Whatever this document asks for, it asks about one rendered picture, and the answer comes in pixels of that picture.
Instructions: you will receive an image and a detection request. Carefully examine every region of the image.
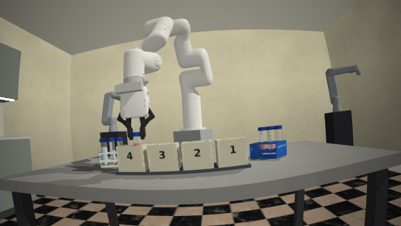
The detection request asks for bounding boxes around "blue tube rack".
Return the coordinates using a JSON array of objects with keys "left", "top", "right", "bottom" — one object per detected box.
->
[{"left": 250, "top": 140, "right": 287, "bottom": 159}]

